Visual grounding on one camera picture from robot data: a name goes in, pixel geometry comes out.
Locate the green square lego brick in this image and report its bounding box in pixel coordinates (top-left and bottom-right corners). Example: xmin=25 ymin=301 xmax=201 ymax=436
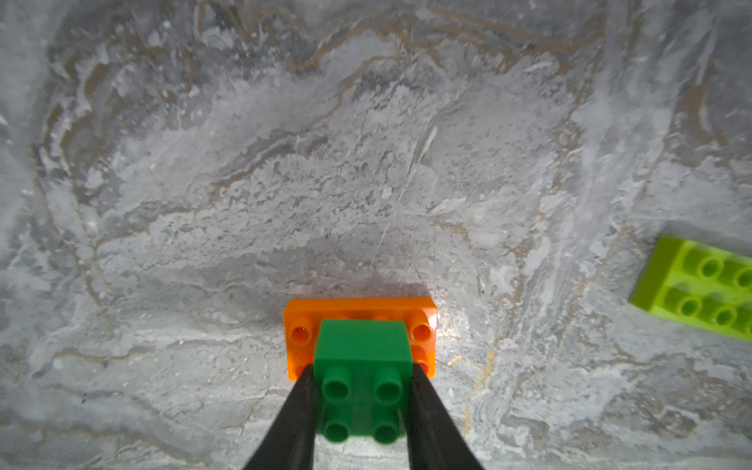
xmin=313 ymin=319 xmax=413 ymax=445

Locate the lime green long lego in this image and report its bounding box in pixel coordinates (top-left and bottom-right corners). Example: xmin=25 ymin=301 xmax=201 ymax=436
xmin=630 ymin=235 xmax=751 ymax=342

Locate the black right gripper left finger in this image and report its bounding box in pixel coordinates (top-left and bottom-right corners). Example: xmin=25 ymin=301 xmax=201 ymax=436
xmin=243 ymin=364 xmax=319 ymax=470

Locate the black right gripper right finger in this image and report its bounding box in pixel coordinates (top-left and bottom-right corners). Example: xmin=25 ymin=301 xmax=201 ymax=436
xmin=405 ymin=363 xmax=483 ymax=470

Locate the orange lego plate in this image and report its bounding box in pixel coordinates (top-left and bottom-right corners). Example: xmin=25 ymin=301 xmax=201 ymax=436
xmin=283 ymin=297 xmax=438 ymax=382

